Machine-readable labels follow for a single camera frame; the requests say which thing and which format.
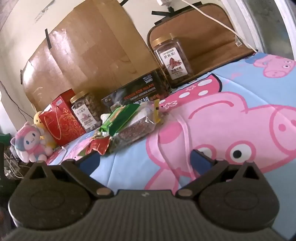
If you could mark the pink plush toy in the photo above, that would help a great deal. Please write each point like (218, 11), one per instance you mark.
(30, 141)

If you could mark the red snack packet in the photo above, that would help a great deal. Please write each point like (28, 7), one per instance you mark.
(97, 146)

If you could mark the large brown cardboard sheet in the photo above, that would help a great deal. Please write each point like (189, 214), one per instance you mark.
(92, 46)

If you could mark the yellow plush toy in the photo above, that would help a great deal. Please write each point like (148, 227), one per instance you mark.
(38, 119)

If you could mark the clear packet of brown snack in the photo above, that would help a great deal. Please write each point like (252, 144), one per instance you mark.
(131, 132)

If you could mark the white labelled food box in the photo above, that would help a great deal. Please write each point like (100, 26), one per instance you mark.
(85, 113)

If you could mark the printed blue pink blanket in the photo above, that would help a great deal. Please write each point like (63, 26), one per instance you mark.
(129, 166)

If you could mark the black printed box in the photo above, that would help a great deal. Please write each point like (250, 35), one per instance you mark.
(138, 92)

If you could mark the large nut jar gold lid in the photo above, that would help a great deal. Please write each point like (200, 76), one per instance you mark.
(173, 62)

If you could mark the white window frame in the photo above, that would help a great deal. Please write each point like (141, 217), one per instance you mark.
(272, 23)

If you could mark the white power strip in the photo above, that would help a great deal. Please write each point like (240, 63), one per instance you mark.
(164, 2)

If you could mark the black tape strip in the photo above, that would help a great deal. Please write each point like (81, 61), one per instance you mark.
(159, 13)
(48, 39)
(126, 2)
(163, 20)

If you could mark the red gift bag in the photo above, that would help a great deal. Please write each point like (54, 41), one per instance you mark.
(62, 120)

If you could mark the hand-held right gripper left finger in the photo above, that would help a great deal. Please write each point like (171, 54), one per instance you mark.
(89, 161)

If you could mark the green snack packet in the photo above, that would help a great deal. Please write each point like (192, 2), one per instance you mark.
(120, 118)

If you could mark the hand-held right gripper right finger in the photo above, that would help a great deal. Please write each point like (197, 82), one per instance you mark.
(200, 162)

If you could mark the brown board with rounded corners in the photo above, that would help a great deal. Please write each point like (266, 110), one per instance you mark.
(203, 41)

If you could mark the clear packet with yellow edge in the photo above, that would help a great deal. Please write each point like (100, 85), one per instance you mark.
(150, 111)

